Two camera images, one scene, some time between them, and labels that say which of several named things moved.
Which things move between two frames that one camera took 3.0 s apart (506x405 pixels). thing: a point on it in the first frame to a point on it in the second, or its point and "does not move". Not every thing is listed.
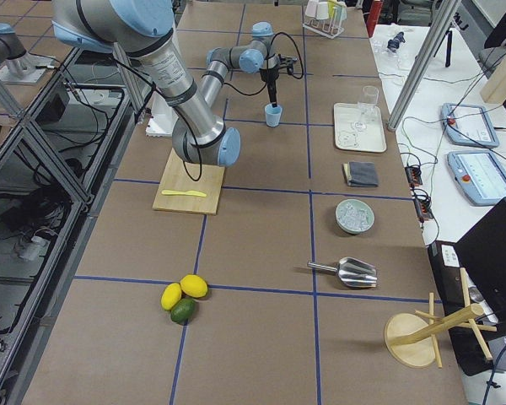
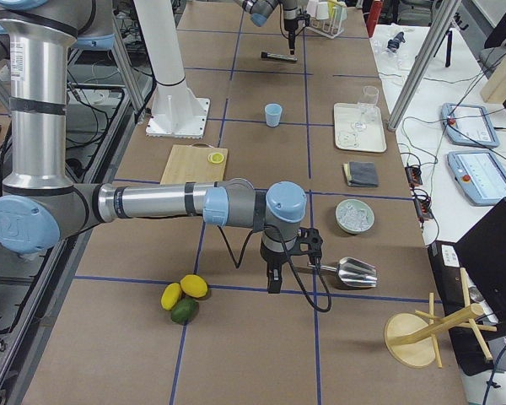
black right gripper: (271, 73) to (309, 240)
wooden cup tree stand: (412, 339) does not move
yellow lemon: (194, 286) does not move
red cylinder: (375, 10) does not move
